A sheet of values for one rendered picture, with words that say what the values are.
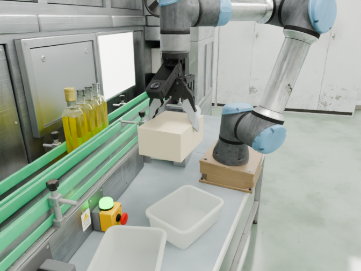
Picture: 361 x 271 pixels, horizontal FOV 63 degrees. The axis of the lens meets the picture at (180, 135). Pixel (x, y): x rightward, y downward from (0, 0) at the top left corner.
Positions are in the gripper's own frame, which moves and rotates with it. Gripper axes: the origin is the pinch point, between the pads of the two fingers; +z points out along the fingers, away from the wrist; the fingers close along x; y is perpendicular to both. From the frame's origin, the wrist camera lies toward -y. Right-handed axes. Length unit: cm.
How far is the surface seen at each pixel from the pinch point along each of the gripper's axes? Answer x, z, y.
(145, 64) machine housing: 75, 1, 114
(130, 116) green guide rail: 44, 16, 46
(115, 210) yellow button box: 17.5, 27.8, -5.4
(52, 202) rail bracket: 21.7, 14.9, -23.8
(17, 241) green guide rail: 21.8, 18.3, -34.6
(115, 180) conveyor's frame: 26.6, 26.3, 8.0
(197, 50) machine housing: 39, -9, 120
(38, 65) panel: 55, -13, 8
